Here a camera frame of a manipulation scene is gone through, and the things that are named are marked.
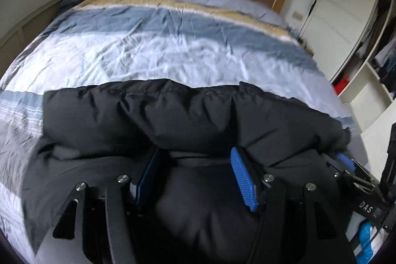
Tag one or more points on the red item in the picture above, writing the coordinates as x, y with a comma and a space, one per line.
342, 85

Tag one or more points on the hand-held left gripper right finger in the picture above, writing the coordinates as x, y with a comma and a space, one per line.
244, 179

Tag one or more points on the striped blue bed duvet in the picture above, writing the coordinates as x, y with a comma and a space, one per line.
139, 41

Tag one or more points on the open white shelf unit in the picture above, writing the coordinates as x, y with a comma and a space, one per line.
368, 87

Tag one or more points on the black puffer jacket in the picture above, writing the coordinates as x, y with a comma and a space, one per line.
185, 115

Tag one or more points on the light blue cloth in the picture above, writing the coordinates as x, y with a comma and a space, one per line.
368, 239

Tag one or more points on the wall socket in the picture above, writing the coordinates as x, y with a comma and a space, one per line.
297, 16

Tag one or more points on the white wardrobe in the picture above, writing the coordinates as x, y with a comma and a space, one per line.
340, 4

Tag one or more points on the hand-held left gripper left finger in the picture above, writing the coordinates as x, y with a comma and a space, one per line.
148, 179

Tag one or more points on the low beige wall cabinet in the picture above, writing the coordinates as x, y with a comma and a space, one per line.
27, 22

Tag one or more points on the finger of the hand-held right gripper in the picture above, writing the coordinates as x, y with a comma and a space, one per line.
344, 158

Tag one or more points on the dark hanging clothes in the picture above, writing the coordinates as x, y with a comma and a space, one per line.
386, 63

